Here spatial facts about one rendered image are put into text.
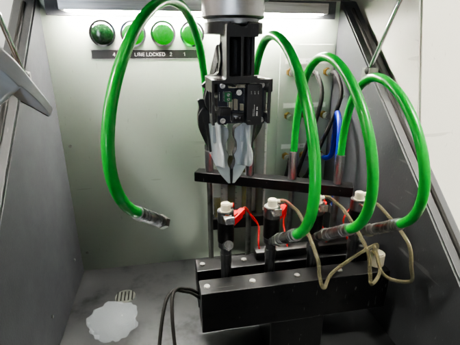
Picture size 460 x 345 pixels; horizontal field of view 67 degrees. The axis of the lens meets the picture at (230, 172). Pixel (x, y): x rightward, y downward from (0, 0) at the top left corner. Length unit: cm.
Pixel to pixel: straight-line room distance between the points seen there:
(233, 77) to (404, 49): 41
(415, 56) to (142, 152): 58
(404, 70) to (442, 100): 8
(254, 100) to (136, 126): 44
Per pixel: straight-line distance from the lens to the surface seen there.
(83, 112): 82
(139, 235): 91
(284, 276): 64
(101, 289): 90
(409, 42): 74
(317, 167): 42
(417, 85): 71
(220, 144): 46
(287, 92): 84
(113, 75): 40
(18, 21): 77
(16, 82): 29
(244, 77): 41
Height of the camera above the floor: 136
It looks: 20 degrees down
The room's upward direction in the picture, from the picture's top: straight up
